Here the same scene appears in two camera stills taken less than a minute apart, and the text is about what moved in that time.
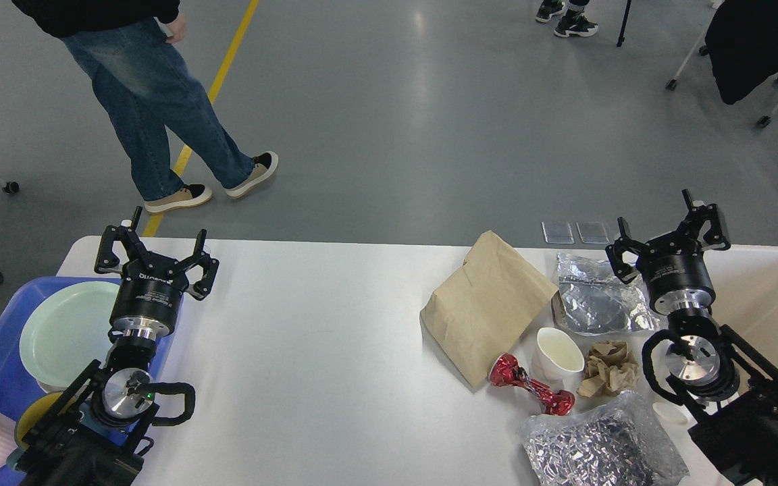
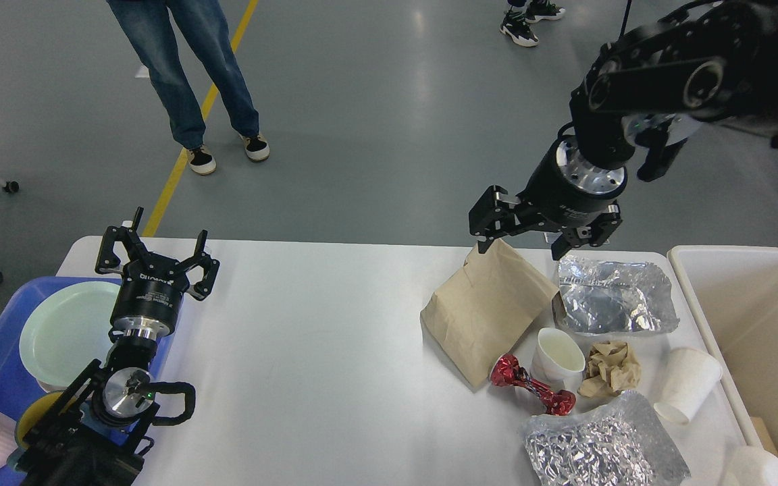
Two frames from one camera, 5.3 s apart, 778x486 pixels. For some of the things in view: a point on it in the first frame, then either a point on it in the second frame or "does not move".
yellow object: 30,416 does not move
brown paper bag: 495,299 does not move
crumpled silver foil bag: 616,441 does not move
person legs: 573,22 → 521,12
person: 126,46 → 148,24
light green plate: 67,335 does not move
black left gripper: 151,287 does not move
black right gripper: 673,268 → 562,188
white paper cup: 556,359 does not move
